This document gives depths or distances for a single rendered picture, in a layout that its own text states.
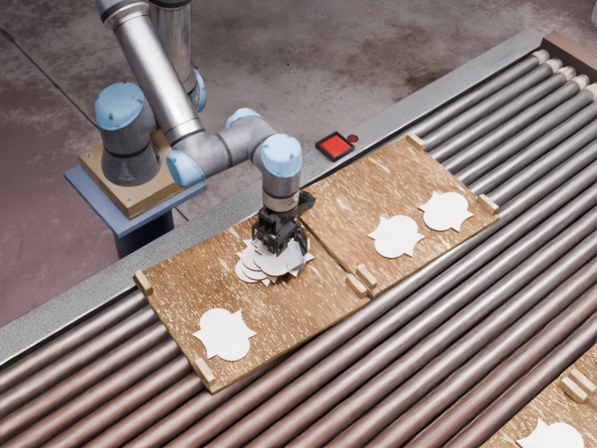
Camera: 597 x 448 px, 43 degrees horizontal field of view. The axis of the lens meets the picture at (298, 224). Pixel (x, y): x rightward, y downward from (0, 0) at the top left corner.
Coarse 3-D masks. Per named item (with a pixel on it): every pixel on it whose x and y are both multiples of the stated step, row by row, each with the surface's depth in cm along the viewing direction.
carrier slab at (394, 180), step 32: (384, 160) 199; (416, 160) 199; (320, 192) 190; (352, 192) 191; (384, 192) 191; (416, 192) 192; (448, 192) 192; (320, 224) 184; (352, 224) 184; (480, 224) 186; (352, 256) 178; (416, 256) 179; (384, 288) 172
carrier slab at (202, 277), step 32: (192, 256) 176; (224, 256) 176; (320, 256) 178; (160, 288) 170; (192, 288) 170; (224, 288) 171; (256, 288) 171; (288, 288) 171; (320, 288) 172; (192, 320) 165; (256, 320) 166; (288, 320) 166; (320, 320) 166; (192, 352) 160; (256, 352) 161; (224, 384) 155
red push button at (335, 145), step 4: (336, 136) 205; (328, 140) 203; (332, 140) 204; (336, 140) 204; (340, 140) 204; (320, 144) 203; (324, 144) 203; (328, 144) 203; (332, 144) 203; (336, 144) 203; (340, 144) 203; (344, 144) 203; (328, 148) 202; (332, 148) 202; (336, 148) 202; (340, 148) 202; (344, 148) 202; (332, 152) 201; (336, 152) 201; (340, 152) 201
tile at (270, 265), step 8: (264, 248) 173; (288, 248) 173; (264, 256) 171; (272, 256) 172; (280, 256) 172; (288, 256) 172; (312, 256) 172; (264, 264) 170; (272, 264) 170; (280, 264) 170; (264, 272) 169; (272, 272) 169; (280, 272) 169; (288, 272) 169; (296, 272) 169
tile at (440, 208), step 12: (432, 204) 188; (444, 204) 188; (456, 204) 188; (432, 216) 186; (444, 216) 186; (456, 216) 186; (468, 216) 186; (432, 228) 184; (444, 228) 183; (456, 228) 183
